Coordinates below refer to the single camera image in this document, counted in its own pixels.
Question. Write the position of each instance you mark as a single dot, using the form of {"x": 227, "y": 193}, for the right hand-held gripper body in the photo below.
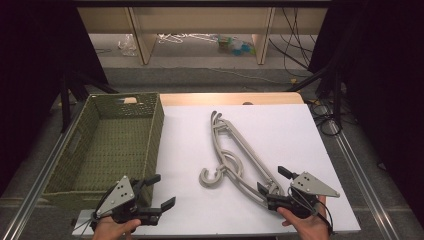
{"x": 310, "y": 186}

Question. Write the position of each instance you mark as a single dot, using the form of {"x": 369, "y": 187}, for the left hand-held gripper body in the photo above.
{"x": 121, "y": 196}

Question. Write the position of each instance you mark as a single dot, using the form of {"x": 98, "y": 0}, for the grey plastic clothes hanger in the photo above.
{"x": 208, "y": 183}
{"x": 246, "y": 150}

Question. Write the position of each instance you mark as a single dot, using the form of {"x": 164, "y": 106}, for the green woven basket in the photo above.
{"x": 113, "y": 146}

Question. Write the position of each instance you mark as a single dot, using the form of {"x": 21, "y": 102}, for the person's left hand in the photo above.
{"x": 110, "y": 230}

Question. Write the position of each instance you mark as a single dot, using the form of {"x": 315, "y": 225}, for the person's right hand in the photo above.
{"x": 310, "y": 230}

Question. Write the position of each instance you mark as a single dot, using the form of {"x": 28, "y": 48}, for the white table cover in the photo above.
{"x": 193, "y": 140}

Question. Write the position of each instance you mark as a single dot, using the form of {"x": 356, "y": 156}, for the black metal stand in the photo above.
{"x": 65, "y": 106}
{"x": 337, "y": 96}

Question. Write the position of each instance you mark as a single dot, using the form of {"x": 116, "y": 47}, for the black curtain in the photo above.
{"x": 30, "y": 83}
{"x": 383, "y": 83}

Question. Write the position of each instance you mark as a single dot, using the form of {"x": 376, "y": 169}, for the colourful plastic toys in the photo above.
{"x": 238, "y": 48}

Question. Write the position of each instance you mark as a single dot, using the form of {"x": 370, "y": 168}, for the clear plastic bag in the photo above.
{"x": 128, "y": 45}

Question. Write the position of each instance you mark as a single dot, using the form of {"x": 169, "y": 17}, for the beige shelf unit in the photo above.
{"x": 200, "y": 20}

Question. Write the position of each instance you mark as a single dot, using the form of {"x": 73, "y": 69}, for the aluminium rail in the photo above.
{"x": 36, "y": 193}
{"x": 360, "y": 180}

